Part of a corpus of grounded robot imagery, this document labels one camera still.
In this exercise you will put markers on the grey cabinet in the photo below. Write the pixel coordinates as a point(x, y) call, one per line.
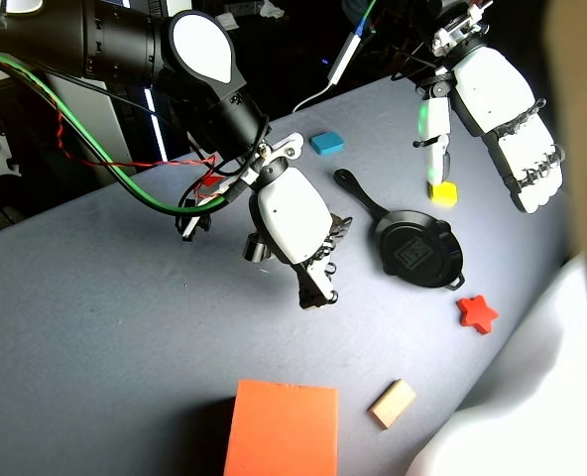
point(82, 129)

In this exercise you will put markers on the plain wooden block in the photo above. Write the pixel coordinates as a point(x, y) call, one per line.
point(393, 403)

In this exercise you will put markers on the large orange block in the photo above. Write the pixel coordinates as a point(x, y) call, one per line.
point(283, 431)

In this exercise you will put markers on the black cast iron pan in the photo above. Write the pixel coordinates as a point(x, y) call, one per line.
point(417, 253)

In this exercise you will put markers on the blurred tan panel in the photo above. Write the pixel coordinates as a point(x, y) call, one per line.
point(586, 124)

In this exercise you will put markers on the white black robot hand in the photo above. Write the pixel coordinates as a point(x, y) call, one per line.
point(288, 218)
point(497, 94)

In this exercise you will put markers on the grey table cloth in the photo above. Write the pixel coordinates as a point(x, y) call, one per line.
point(100, 322)

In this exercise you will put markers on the blurred white shell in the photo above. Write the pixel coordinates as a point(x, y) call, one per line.
point(521, 396)

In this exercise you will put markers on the blue block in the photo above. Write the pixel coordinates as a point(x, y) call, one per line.
point(327, 143)

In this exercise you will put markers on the yellow block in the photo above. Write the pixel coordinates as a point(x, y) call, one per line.
point(444, 193)

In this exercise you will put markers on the red star block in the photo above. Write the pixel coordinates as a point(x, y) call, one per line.
point(477, 313)

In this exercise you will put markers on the white light strip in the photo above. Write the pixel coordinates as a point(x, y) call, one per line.
point(155, 124)

